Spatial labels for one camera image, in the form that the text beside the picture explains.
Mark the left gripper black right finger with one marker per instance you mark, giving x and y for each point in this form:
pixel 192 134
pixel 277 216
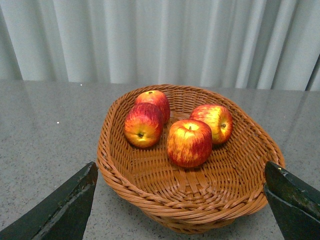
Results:
pixel 294 203

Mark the left brown wicker basket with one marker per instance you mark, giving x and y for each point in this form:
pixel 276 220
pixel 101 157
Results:
pixel 229 185

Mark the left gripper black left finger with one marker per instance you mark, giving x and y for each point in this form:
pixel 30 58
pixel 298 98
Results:
pixel 62 215

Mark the white pleated curtain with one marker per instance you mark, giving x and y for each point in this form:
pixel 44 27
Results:
pixel 261 44

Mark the red apple front in basket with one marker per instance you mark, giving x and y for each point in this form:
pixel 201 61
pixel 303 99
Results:
pixel 143 125

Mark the red apple back in basket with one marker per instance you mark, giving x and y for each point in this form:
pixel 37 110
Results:
pixel 157 98

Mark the red apple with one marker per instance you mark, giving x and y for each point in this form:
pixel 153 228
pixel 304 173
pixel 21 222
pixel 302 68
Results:
pixel 189 143
pixel 157 98
pixel 143 125
pixel 218 118

